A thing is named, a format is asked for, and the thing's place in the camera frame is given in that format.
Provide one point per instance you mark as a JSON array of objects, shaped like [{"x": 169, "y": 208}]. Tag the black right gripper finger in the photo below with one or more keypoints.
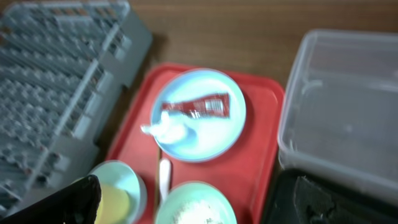
[{"x": 75, "y": 204}]

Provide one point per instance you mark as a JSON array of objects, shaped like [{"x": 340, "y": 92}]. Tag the yellow plastic cup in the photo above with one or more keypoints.
[{"x": 100, "y": 201}]

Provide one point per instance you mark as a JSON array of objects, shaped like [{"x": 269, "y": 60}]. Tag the green bowl with rice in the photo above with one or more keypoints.
[{"x": 195, "y": 202}]

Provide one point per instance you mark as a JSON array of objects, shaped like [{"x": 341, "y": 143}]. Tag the white napkin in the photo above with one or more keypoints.
[{"x": 171, "y": 128}]

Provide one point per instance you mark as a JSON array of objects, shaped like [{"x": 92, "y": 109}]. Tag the red sauce packet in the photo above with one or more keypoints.
[{"x": 214, "y": 105}]

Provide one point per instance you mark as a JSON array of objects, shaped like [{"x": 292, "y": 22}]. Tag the grey plastic dishwasher rack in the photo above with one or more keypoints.
[{"x": 63, "y": 67}]

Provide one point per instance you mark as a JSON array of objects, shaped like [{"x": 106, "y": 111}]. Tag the light blue bowl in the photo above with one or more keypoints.
[{"x": 125, "y": 178}]

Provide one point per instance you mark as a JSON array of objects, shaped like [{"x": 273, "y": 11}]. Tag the white plastic fork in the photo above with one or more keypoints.
[{"x": 165, "y": 171}]

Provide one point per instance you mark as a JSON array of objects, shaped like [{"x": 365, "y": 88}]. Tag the light blue plate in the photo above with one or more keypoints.
[{"x": 208, "y": 137}]

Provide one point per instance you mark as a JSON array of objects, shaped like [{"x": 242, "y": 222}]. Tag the red plastic tray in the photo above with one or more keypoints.
[{"x": 242, "y": 174}]

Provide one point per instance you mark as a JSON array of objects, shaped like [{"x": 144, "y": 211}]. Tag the black tray bin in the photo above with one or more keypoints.
[{"x": 299, "y": 197}]

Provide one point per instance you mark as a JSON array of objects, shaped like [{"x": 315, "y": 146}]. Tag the clear plastic bin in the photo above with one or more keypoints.
[{"x": 339, "y": 117}]

